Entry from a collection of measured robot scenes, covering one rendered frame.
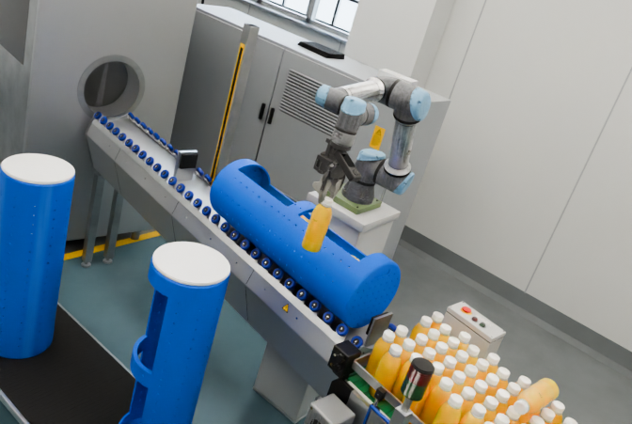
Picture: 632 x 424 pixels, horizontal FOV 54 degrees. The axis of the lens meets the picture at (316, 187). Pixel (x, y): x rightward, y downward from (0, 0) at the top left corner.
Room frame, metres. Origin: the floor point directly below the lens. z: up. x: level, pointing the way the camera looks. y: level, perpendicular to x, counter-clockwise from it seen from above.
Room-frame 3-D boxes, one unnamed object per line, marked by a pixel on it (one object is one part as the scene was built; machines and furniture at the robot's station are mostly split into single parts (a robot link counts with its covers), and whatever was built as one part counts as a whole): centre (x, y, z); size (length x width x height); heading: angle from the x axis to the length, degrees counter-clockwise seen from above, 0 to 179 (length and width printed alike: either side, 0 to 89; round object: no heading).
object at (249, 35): (3.14, 0.55, 0.85); 0.06 x 0.06 x 1.70; 49
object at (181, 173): (2.78, 0.64, 1.00); 0.10 x 0.04 x 0.15; 139
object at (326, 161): (1.93, -0.03, 1.55); 0.09 x 0.08 x 0.12; 51
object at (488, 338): (1.99, -0.71, 1.05); 0.20 x 0.10 x 0.10; 49
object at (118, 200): (3.30, 1.12, 0.31); 0.06 x 0.06 x 0.63; 49
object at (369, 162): (2.61, -0.20, 1.35); 0.13 x 0.12 x 0.14; 65
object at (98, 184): (3.19, 1.22, 0.31); 0.06 x 0.06 x 0.63; 49
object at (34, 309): (2.26, 1.11, 0.59); 0.28 x 0.28 x 0.88
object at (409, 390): (1.38, -0.41, 1.18); 0.06 x 0.06 x 0.05
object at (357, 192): (2.61, -0.19, 1.23); 0.15 x 0.15 x 0.10
